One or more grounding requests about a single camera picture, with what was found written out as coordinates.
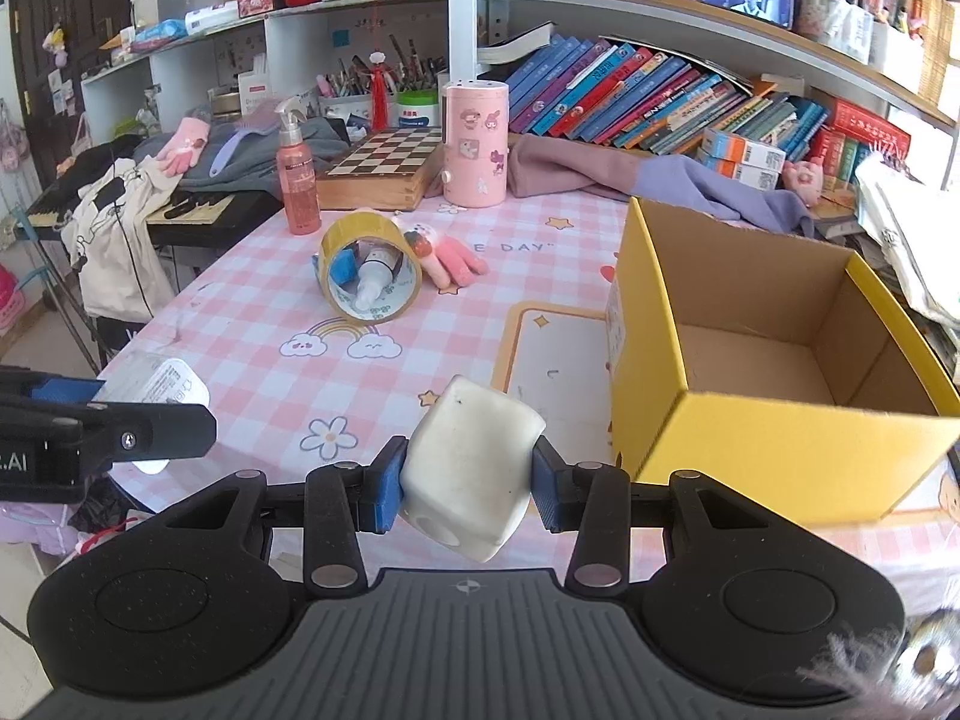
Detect pink spray bottle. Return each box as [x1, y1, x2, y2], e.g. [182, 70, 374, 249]
[275, 98, 320, 236]

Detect pen holder with pens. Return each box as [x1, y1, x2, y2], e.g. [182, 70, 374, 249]
[314, 35, 448, 125]

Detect pink sticker canister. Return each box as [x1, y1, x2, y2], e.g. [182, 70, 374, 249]
[441, 80, 509, 208]

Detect pink checked tablecloth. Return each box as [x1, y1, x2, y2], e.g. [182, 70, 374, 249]
[109, 192, 958, 593]

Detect grey folded clothes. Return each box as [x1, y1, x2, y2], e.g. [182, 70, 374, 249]
[179, 117, 350, 200]

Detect white tote bag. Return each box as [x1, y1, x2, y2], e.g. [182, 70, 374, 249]
[60, 158, 181, 323]

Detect yellow cardboard box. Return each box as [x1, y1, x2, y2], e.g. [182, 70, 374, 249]
[607, 200, 958, 527]

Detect purple hairbrush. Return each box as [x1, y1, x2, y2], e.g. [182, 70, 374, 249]
[208, 99, 281, 179]

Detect wooden chess box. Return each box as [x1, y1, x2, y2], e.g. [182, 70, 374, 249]
[317, 127, 444, 211]

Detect white packet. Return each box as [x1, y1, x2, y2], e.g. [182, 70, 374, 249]
[92, 354, 214, 476]

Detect white small bottle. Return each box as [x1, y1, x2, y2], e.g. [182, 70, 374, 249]
[353, 244, 402, 312]

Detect black keyboard piano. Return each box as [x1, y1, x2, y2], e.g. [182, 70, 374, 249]
[24, 179, 283, 249]

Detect yellow tape roll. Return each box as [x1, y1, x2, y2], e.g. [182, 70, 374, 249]
[317, 210, 423, 325]

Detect white green jar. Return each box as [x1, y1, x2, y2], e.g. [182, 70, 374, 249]
[395, 89, 439, 128]

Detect pink pig plush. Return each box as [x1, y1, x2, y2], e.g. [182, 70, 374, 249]
[781, 160, 823, 208]

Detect pink glove on clothes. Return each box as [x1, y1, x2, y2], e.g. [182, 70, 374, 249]
[156, 115, 210, 177]

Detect white orange medicine boxes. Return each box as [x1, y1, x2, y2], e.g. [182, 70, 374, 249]
[697, 128, 786, 190]

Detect red tassel ornament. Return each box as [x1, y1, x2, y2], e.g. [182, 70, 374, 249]
[370, 50, 389, 133]

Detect row of leaning books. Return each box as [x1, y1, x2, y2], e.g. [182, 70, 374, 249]
[506, 34, 830, 161]

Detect pink purple sweater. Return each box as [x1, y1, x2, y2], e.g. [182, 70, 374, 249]
[506, 135, 815, 239]

